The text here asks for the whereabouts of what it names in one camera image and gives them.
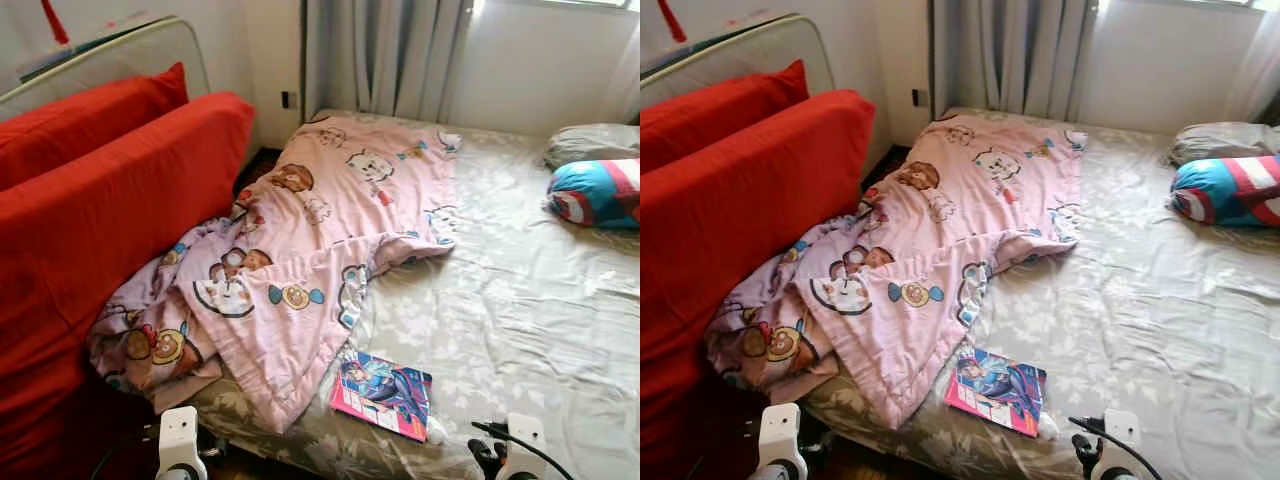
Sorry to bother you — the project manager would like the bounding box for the pink cartoon print quilt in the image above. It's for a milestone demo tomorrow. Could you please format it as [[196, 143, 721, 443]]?
[[703, 112, 1089, 431], [85, 112, 464, 436]]

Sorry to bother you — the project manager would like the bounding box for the grey curved bed frame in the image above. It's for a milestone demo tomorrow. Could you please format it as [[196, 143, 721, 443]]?
[[0, 15, 213, 121], [640, 12, 836, 111]]

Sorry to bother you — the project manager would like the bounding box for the blue and pink comic book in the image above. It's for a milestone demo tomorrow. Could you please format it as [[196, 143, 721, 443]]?
[[944, 345, 1048, 438], [329, 350, 434, 443]]

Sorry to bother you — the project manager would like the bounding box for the red white blue bolster pillow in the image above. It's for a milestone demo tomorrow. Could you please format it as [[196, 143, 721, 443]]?
[[1170, 154, 1280, 229], [546, 158, 641, 231]]

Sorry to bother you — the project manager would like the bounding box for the red hanging tassel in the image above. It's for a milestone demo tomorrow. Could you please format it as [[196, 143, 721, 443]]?
[[40, 0, 71, 46], [655, 0, 689, 44]]

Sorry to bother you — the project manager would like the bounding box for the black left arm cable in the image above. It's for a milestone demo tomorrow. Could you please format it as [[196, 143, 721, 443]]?
[[685, 415, 761, 480], [90, 425, 161, 480]]

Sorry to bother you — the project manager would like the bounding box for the thin red cushion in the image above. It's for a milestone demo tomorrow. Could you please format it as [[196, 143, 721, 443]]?
[[0, 62, 191, 191], [640, 58, 811, 146]]

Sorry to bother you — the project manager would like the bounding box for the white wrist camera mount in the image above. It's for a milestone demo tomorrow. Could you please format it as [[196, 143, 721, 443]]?
[[155, 405, 206, 480], [1092, 408, 1144, 480], [498, 413, 548, 480], [755, 402, 807, 480]]

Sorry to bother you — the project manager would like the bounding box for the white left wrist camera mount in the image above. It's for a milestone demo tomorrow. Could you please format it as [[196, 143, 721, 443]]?
[[155, 405, 206, 480], [755, 402, 807, 480]]

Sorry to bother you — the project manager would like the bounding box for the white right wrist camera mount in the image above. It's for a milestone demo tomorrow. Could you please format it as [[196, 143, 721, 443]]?
[[498, 413, 548, 480], [1092, 408, 1144, 480]]

